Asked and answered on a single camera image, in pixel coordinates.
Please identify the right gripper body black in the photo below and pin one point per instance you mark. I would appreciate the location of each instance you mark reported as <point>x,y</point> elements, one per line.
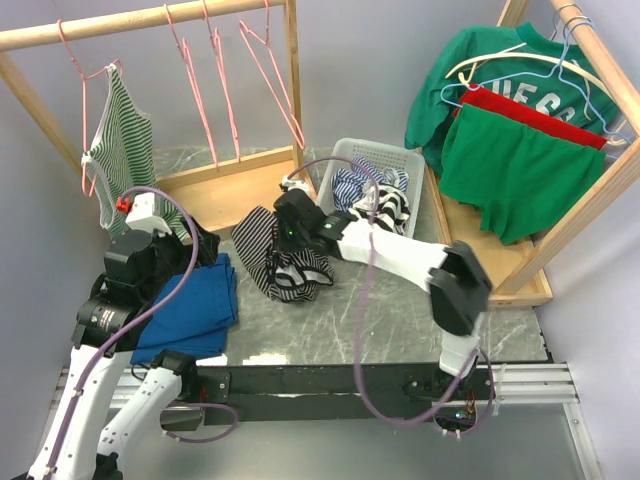
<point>290,239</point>

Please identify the green sweatshirt with letters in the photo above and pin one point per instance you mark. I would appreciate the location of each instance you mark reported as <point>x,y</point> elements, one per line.
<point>517,63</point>

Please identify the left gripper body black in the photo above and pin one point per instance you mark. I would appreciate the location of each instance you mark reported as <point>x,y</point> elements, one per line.
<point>172,256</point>

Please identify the aluminium frame rail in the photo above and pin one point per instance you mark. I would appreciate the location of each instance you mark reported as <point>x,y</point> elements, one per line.
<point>533,384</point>

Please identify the left wooden clothes rack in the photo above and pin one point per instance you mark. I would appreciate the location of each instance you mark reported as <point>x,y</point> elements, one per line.
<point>218,195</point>

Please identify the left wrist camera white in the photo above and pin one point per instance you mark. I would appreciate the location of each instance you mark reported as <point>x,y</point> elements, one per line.
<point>143,213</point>

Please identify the right wooden clothes rack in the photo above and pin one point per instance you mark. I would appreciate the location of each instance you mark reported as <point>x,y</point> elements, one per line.
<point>517,270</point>

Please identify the black base beam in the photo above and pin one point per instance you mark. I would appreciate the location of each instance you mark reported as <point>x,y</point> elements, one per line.
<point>321,392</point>

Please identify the blue white striped tank top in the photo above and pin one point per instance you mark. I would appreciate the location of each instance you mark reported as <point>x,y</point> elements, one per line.
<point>350,185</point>

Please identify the black white striped tank top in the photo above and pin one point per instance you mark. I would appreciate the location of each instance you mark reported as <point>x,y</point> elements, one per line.
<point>392,212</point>

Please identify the green striped tank top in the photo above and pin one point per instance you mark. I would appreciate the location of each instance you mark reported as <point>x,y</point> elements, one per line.
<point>121,153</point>

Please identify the red cloth on hanger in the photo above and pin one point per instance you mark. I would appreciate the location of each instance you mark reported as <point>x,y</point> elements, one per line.
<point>492,102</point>

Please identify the dark thin striped tank top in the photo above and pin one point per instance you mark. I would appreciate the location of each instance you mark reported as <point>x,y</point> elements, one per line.
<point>285,277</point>

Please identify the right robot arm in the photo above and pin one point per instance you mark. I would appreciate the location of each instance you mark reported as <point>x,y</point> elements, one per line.
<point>452,276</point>

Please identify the cream white hanger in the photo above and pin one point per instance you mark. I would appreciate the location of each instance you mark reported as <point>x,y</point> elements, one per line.
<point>512,53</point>

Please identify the wooden clothes rack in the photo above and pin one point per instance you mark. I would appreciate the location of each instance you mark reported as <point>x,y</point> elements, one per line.
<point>517,270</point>
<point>218,195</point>

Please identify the pink hanger with blue top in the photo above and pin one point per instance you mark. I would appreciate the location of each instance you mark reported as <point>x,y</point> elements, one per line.
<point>278,90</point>

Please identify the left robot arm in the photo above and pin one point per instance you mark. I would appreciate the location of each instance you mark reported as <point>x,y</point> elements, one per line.
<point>81,442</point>

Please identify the blue cloth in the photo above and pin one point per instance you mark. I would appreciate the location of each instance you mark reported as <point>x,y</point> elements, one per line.
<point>197,319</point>

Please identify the white plastic perforated basket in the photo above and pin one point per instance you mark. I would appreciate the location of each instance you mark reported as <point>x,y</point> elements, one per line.
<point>381,155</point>

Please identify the green t-shirt front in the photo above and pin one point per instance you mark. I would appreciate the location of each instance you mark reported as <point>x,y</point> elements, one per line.
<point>521,180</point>

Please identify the light blue wire hanger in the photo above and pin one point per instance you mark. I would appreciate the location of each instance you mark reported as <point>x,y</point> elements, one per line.
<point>567,72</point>

